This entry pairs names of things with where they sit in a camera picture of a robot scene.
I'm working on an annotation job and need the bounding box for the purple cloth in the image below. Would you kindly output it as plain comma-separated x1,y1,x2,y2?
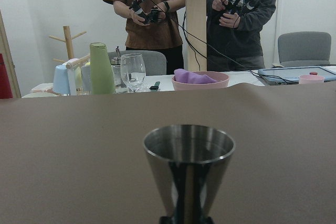
174,69,217,84

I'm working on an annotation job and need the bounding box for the wine glass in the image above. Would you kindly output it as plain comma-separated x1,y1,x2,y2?
120,53,146,92

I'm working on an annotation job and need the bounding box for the teach pendant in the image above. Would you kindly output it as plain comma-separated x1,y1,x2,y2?
257,66,335,86

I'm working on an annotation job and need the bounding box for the light blue cup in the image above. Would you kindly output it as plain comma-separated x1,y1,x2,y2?
53,65,70,95

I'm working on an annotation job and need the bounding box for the wooden cup rack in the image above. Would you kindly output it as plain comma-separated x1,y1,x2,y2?
48,26,90,69

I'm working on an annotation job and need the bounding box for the pink bowl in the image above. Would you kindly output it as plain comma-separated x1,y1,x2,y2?
172,69,230,91

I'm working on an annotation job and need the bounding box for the person in grey jacket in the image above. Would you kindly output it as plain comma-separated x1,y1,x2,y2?
206,0,276,72

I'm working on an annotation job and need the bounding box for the person in brown shirt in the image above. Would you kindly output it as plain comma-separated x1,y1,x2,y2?
103,0,185,74

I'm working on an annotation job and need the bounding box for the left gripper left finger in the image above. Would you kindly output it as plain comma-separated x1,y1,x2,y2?
159,216,173,224

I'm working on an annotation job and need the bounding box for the steel double jigger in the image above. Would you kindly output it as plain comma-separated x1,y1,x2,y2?
143,124,236,223

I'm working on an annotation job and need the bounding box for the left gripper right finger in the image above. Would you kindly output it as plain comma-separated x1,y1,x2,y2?
202,216,214,224

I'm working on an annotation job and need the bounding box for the green bottle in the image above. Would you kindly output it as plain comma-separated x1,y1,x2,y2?
90,42,115,94

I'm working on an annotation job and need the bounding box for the pink cup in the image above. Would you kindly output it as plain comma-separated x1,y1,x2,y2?
299,74,325,84

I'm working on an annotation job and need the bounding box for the wooden post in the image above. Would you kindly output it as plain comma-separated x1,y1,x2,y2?
186,0,207,71

